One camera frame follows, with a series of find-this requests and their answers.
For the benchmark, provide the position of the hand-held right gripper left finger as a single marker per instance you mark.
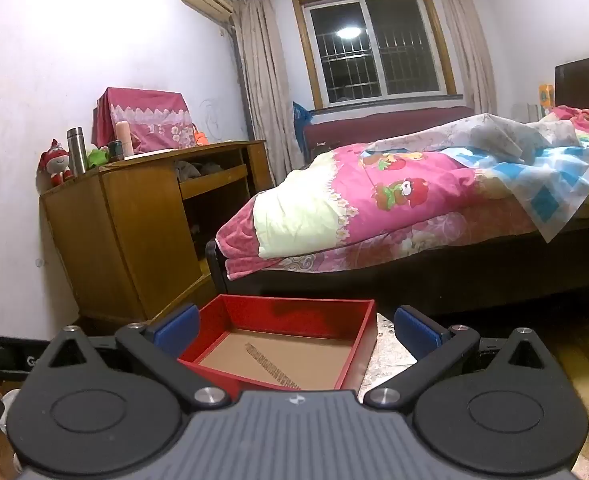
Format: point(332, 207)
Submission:
point(177, 330)

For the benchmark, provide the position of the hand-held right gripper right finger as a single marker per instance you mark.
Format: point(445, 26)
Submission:
point(417, 332)

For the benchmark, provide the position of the red cardboard box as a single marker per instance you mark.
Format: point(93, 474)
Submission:
point(234, 310)

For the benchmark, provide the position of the wooden desk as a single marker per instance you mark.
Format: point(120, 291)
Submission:
point(134, 230)

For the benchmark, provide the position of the pink cartoon quilt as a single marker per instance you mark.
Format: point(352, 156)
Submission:
point(354, 195)

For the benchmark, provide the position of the grey cloth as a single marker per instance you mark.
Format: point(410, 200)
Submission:
point(187, 170)

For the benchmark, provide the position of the dark jar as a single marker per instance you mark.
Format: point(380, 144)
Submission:
point(116, 152)

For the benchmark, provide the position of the green plush toy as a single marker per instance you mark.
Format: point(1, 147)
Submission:
point(97, 157)

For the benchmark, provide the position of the orange toy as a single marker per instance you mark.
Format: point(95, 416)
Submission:
point(200, 136)

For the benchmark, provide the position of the pink tall cup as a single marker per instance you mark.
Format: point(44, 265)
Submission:
point(124, 137)

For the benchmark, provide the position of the steel thermos bottle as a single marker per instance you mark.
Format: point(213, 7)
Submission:
point(77, 152)

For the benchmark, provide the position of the red plush doll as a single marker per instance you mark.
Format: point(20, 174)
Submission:
point(57, 162)

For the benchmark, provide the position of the white floral sheet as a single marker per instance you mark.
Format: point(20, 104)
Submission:
point(484, 135)

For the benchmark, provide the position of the pink lace cloth cover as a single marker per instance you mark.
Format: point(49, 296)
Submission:
point(144, 120)

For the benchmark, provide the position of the blue plastic bag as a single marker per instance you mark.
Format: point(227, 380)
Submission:
point(302, 115)

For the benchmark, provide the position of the beige curtain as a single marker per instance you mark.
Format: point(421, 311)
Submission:
point(264, 85)
point(467, 45)

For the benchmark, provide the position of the orange carton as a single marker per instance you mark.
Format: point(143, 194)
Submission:
point(546, 100)

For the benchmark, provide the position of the wood framed window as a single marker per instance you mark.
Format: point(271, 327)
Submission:
point(374, 45)

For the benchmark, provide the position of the dark wooden headboard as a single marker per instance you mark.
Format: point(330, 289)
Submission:
point(584, 80)

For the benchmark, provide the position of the dark bed frame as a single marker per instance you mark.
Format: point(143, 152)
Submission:
point(424, 285)

